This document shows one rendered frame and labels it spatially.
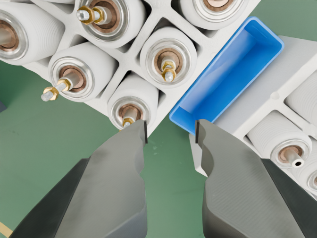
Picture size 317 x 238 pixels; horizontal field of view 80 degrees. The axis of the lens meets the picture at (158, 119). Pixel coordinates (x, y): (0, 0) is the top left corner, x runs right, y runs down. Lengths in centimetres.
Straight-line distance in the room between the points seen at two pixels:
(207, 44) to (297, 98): 22
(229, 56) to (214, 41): 21
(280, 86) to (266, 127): 9
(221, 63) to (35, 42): 45
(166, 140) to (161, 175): 17
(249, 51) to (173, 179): 53
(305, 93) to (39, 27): 50
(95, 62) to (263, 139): 37
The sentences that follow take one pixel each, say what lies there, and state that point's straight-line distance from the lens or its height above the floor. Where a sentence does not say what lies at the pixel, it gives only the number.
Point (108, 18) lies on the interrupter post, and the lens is 31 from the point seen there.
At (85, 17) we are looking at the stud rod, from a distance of 25.
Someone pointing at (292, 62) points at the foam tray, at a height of 14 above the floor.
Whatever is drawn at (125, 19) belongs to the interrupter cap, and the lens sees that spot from 32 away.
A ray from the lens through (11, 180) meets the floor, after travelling 106.
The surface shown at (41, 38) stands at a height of 23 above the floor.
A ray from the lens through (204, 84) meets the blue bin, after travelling 61.
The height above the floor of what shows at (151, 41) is 25.
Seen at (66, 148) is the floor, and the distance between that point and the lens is 81.
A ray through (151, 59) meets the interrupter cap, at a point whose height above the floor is 25.
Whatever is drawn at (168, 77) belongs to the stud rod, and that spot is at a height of 34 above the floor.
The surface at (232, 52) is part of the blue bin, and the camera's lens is 60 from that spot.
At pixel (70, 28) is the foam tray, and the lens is 43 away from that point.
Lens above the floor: 57
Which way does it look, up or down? 62 degrees down
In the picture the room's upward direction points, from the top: 176 degrees counter-clockwise
